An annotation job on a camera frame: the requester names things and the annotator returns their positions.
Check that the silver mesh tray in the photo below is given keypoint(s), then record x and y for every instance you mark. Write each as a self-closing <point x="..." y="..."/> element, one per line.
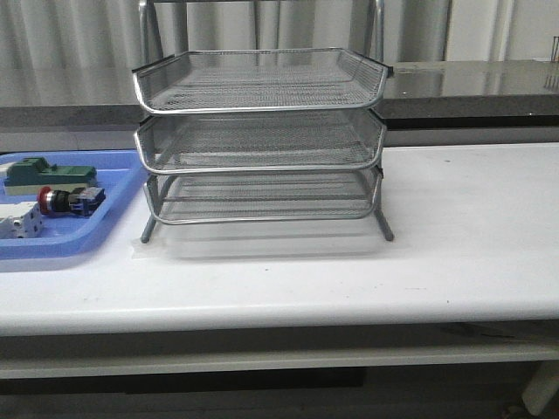
<point x="260" y="81"/>
<point x="274" y="196"/>
<point x="275" y="141"/>

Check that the red emergency stop button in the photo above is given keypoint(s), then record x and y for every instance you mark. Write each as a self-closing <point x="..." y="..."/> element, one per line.
<point x="80" y="202"/>

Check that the blue plastic tray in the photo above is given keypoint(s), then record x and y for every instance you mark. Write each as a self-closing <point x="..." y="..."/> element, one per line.
<point x="119" y="172"/>

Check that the green terminal block component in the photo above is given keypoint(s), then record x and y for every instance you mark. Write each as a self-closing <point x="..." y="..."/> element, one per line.
<point x="28" y="176"/>

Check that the white circuit breaker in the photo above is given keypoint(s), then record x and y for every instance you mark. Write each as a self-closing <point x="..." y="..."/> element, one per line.
<point x="21" y="220"/>

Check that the dark granite counter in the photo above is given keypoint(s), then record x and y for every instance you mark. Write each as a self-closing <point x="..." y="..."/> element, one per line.
<point x="418" y="96"/>

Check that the white table leg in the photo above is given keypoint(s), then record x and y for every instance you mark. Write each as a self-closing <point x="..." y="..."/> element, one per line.
<point x="541" y="388"/>

